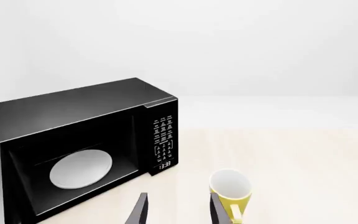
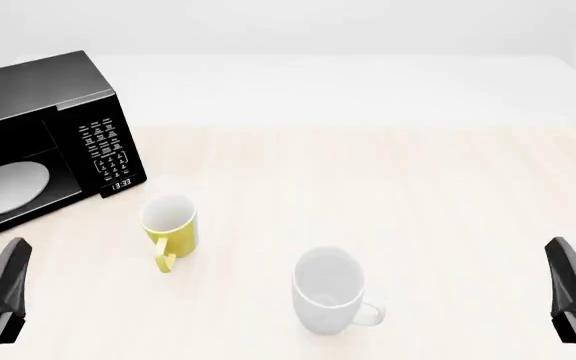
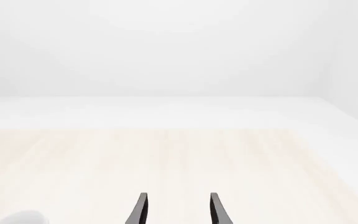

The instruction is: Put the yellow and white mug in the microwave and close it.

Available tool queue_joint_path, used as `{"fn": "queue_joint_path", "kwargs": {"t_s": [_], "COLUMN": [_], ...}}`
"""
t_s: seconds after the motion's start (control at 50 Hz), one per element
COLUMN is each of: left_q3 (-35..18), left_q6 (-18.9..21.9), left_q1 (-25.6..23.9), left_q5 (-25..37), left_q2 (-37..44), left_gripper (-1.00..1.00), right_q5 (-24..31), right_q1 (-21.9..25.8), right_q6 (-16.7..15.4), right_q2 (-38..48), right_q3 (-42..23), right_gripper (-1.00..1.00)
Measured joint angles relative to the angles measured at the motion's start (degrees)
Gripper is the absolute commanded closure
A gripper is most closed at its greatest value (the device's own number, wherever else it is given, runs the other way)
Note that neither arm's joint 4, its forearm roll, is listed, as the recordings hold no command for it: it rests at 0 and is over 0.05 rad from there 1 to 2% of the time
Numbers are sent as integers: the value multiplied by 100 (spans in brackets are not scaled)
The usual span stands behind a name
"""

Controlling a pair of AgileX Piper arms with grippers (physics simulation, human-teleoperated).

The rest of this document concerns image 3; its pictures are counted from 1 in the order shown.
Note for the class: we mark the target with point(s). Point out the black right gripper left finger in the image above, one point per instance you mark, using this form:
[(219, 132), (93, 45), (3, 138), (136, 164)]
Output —
[(140, 212)]

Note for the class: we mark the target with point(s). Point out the white mug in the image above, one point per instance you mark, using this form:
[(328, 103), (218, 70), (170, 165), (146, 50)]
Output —
[(23, 218)]

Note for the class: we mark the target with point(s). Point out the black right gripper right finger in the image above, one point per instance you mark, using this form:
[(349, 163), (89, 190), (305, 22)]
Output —
[(218, 212)]

